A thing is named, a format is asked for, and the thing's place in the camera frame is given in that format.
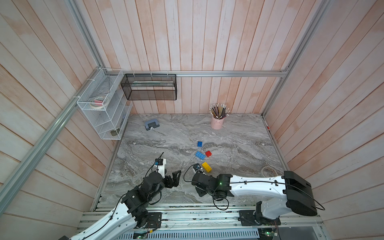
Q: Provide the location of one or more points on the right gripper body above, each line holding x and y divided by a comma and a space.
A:
198, 190

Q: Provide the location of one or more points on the blue grey stapler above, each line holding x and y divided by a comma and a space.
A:
152, 124

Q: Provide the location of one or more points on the tape roll on shelf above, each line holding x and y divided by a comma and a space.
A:
99, 102

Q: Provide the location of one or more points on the pink pencil cup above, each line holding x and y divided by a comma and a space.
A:
217, 124

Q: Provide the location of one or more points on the yellow long lego brick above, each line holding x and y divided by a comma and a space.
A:
206, 167

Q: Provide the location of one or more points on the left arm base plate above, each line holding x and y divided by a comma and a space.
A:
149, 220

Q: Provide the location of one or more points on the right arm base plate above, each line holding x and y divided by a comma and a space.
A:
250, 218

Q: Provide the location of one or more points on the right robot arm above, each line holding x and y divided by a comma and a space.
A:
288, 193

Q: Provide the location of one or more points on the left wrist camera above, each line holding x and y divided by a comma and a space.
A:
160, 167

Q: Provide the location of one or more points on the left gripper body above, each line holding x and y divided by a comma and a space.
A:
167, 181

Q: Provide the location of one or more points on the bundle of pencils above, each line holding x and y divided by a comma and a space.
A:
219, 111

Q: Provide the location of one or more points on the black mesh basket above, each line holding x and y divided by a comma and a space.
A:
150, 87

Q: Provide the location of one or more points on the white wire shelf rack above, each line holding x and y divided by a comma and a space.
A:
109, 122

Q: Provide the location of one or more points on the red lego brick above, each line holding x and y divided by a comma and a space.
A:
208, 153

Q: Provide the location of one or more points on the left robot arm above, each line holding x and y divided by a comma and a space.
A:
131, 210

